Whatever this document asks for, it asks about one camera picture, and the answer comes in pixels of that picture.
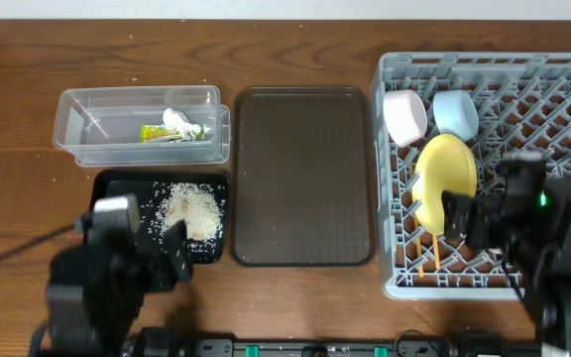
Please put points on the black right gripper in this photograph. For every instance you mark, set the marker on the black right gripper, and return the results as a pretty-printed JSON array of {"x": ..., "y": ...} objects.
[{"x": 485, "y": 211}]

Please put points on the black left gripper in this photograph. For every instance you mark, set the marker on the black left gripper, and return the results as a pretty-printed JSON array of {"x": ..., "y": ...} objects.
[{"x": 157, "y": 271}]

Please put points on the rice pile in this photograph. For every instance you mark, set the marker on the rice pile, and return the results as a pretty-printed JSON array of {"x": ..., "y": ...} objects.
[{"x": 196, "y": 204}]

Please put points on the yellow plate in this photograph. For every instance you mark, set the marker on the yellow plate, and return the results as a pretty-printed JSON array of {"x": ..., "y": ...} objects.
[{"x": 445, "y": 163}]

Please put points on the wooden chopstick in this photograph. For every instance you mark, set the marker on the wooden chopstick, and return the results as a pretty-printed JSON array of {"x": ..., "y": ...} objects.
[
  {"x": 418, "y": 245},
  {"x": 435, "y": 246}
]

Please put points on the blue bowl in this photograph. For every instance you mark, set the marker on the blue bowl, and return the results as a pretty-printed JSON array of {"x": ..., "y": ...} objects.
[{"x": 455, "y": 113}]

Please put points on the green snack wrapper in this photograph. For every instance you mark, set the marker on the green snack wrapper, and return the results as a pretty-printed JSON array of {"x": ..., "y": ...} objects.
[{"x": 160, "y": 133}]

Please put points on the pink bowl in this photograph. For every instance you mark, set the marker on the pink bowl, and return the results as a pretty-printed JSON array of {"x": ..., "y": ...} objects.
[{"x": 405, "y": 116}]

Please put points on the white tissue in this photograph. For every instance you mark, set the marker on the white tissue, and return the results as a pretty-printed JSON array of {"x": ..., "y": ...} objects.
[{"x": 178, "y": 124}]

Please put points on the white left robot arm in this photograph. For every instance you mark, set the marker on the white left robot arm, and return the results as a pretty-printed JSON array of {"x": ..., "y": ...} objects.
[{"x": 96, "y": 289}]

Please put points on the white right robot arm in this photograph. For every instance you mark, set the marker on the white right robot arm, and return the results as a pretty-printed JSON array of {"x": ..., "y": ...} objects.
[{"x": 545, "y": 292}]

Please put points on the black waste tray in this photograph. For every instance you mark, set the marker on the black waste tray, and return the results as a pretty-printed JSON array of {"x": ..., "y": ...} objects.
[{"x": 114, "y": 183}]

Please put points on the clear plastic waste bin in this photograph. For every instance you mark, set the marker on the clear plastic waste bin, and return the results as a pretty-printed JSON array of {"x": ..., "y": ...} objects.
[{"x": 100, "y": 127}]

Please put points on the grey dishwasher rack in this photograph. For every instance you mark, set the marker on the grey dishwasher rack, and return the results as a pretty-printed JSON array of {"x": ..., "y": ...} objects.
[{"x": 523, "y": 102}]

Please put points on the brown serving tray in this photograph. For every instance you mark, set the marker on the brown serving tray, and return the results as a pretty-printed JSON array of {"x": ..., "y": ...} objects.
[{"x": 302, "y": 192}]

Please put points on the black rail at table edge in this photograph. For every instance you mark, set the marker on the black rail at table edge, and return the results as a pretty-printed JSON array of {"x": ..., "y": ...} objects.
[{"x": 315, "y": 349}]

